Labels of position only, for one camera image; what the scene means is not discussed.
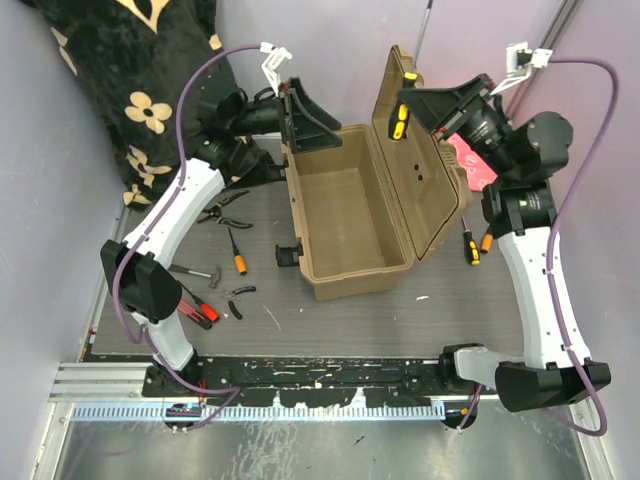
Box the red utility knife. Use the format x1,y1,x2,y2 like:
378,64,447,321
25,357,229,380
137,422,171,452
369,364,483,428
177,300,213,330

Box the orange handle screwdriver left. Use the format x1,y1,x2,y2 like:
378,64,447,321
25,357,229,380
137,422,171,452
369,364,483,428
227,227,248,276

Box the white slotted cable duct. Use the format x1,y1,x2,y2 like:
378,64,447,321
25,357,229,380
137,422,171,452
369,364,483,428
70,400,446,422

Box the short yellow black screwdriver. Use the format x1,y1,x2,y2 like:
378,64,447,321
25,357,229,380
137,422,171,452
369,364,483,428
461,217,480,266

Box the small black pliers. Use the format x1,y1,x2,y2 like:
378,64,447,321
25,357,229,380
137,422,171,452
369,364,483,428
225,285,257,320

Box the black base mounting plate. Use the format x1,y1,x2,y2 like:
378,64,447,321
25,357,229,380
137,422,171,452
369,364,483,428
142,355,501,409

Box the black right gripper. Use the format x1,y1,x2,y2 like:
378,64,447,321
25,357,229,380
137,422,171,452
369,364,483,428
398,72,518,180

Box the black long nose pliers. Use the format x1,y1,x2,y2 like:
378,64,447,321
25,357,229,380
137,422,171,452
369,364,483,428
197,188,254,230

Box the small steel claw hammer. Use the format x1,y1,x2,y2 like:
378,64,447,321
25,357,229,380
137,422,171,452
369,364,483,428
169,264,222,289

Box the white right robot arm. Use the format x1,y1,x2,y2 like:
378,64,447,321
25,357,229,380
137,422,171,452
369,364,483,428
397,74,612,412

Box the orange handle screwdriver right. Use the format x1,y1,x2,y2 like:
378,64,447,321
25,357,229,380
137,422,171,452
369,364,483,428
479,225,494,254

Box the long yellow black screwdriver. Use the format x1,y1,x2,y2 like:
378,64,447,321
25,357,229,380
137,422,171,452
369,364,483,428
388,0,434,141

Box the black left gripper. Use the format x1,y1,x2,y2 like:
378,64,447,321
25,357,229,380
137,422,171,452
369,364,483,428
230,78,344,154

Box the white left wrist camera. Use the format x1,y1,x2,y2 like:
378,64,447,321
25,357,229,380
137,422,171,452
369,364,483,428
260,42,293,93

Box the black floral plush blanket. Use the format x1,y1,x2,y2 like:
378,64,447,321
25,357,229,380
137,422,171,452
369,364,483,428
19,0,281,206

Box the red black screwdriver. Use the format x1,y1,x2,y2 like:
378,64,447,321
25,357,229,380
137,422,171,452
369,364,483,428
179,282,220,323

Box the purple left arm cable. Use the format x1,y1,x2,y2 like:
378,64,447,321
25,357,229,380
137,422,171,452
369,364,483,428
112,43,274,431

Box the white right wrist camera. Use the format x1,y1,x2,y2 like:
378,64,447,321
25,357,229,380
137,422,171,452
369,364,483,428
491,42,553,96

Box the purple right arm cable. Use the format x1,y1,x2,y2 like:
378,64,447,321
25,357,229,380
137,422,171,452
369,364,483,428
457,57,621,437

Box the tan plastic tool case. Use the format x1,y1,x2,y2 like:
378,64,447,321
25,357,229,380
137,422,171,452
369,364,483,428
282,45,473,301

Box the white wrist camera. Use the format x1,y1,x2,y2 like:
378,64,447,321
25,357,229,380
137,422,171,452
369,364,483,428
260,42,293,93
491,42,553,96

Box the orange handle screwdriver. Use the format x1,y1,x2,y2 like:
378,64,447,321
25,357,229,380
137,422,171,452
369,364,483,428
227,227,248,276
479,225,494,254

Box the pink printed cloth bag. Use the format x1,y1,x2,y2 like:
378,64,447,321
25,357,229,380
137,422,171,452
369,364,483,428
447,134,497,192

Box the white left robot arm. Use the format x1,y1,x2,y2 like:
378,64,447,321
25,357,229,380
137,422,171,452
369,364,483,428
101,77,342,396

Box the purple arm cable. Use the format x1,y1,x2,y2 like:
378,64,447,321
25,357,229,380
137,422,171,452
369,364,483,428
112,43,274,431
457,57,621,437

